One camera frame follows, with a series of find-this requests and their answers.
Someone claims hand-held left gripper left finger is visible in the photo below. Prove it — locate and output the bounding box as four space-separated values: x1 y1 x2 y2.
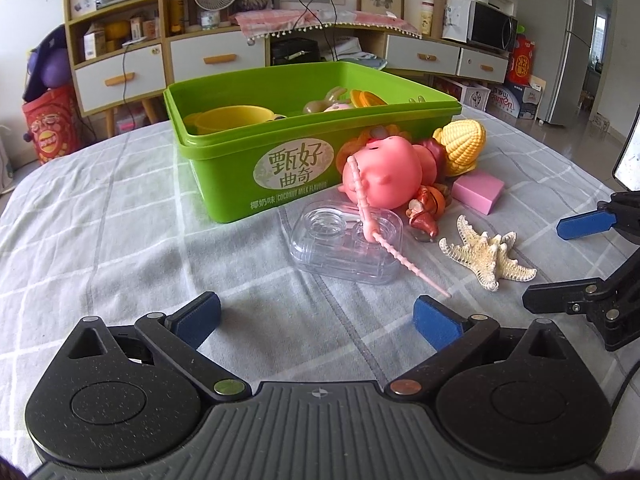
66 292 253 404

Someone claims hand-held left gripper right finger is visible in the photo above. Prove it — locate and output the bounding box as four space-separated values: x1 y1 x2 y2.
384 295 576 404

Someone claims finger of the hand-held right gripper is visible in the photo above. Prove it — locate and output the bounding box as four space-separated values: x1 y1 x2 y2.
522 255 640 352
556 191 640 247

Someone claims green plastic box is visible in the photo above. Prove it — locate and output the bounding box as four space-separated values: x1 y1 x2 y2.
163 61 462 224

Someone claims yellow toy pot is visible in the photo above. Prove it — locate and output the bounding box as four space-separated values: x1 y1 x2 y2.
182 105 277 136

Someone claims amber plastic toy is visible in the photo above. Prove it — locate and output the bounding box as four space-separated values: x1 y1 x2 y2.
350 89 389 109

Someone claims tan toy octopus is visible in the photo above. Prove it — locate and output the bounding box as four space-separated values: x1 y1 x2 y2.
302 86 351 115

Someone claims dark rimmed white screen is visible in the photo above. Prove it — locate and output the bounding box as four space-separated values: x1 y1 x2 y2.
612 109 640 192

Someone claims white starfish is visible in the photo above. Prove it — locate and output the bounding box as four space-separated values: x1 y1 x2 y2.
439 215 538 292

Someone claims pink block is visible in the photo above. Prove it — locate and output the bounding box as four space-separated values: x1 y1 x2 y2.
451 169 506 216

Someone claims red orange toy crab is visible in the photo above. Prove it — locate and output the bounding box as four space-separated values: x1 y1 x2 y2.
405 185 453 237

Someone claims clear plastic case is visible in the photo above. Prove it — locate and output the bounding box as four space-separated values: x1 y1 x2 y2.
289 200 405 286

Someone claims pink beaded stick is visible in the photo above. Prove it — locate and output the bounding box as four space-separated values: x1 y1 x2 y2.
345 155 451 297

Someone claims white blue cardboard box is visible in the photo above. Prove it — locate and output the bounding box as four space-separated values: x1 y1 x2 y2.
487 80 544 120

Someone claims yellow toy corn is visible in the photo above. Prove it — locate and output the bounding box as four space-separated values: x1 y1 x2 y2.
432 119 487 177

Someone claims pink toy pig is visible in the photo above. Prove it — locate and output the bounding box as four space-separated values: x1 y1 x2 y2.
336 135 426 210

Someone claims white red cardboard box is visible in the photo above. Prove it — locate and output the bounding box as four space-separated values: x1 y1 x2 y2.
432 76 491 111

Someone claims grey refrigerator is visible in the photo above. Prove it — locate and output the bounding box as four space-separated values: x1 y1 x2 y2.
539 0 609 129

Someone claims white drawer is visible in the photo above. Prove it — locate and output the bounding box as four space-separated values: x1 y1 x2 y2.
457 49 510 86
74 50 167 114
170 30 266 92
385 35 462 77

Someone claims black microwave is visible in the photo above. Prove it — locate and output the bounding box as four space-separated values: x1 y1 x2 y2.
467 1 520 54

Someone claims red printed bag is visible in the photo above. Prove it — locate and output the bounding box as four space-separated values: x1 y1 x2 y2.
21 85 84 166

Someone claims wooden cabinet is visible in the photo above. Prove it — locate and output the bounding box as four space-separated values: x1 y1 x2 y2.
62 0 511 136

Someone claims black bag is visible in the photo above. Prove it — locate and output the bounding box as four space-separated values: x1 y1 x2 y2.
270 37 321 66

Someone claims purple plush toy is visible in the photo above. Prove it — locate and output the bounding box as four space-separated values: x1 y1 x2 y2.
22 24 74 104

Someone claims pink tasselled cloth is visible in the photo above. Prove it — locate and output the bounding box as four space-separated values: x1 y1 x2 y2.
235 9 424 42

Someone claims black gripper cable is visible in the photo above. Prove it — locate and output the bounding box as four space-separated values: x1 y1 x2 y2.
610 355 640 411

